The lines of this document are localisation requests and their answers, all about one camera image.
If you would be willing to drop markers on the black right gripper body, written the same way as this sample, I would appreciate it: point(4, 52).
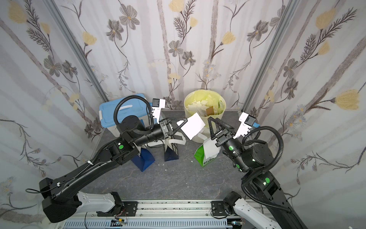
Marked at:
point(223, 139)

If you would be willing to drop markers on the aluminium frame post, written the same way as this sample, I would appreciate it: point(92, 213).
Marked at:
point(74, 45)
point(279, 34)

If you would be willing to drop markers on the blue lidded storage box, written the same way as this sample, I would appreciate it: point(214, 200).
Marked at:
point(132, 107)

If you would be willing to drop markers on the green white paper bag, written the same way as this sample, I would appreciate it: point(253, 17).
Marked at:
point(200, 157)

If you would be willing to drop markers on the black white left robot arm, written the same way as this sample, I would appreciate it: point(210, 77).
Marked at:
point(62, 197)

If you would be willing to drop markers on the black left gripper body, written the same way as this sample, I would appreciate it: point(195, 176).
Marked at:
point(167, 129)

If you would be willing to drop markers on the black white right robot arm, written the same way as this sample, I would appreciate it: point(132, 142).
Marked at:
point(255, 159)

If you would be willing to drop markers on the white slotted cable duct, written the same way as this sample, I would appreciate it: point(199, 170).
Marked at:
point(147, 224)

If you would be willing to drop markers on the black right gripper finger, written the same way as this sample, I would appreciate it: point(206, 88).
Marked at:
point(214, 127)
point(225, 126)

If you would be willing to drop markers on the cream round trash bin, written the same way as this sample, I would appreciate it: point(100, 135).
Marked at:
point(203, 135)

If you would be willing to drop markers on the left aluminium frame post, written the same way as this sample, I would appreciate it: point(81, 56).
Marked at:
point(74, 45)

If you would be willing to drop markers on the right aluminium frame post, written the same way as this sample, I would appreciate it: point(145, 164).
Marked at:
point(279, 34)

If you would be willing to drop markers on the navy paper bag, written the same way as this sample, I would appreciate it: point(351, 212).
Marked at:
point(143, 160)
point(171, 146)

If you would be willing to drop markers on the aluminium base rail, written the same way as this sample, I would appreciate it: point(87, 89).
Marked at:
point(171, 209)

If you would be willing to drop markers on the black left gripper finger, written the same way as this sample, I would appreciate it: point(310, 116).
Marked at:
point(177, 122)
point(178, 130)

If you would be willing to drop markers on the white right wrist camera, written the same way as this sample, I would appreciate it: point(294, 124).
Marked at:
point(248, 122)

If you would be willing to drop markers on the yellow-green bin liner bag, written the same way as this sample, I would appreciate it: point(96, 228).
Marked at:
point(200, 95)

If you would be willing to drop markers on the torn paper pieces in bin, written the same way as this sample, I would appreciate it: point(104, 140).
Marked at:
point(205, 107)

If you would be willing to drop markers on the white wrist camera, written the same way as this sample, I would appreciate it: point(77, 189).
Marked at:
point(157, 106)
point(248, 122)

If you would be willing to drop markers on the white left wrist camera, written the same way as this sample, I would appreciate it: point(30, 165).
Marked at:
point(157, 106)

